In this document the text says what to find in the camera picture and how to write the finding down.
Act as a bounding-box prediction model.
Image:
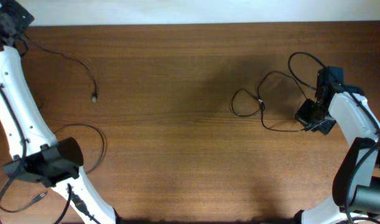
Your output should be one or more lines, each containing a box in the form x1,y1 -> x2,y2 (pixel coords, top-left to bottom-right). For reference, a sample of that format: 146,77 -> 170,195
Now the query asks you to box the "black cable white plug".
229,70 -> 312,133

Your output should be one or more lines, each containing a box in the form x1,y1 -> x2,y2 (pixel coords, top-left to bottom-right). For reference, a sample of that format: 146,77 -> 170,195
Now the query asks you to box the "black thin cable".
21,32 -> 98,103

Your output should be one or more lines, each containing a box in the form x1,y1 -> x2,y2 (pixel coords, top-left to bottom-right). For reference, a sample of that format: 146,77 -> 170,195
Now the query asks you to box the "black USB cable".
0,123 -> 108,214

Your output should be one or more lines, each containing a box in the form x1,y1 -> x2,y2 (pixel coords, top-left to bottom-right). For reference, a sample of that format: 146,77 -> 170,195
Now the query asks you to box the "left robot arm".
0,1 -> 123,223

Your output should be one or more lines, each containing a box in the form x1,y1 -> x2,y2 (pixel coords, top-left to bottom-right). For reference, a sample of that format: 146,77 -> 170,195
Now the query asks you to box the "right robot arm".
295,67 -> 380,223

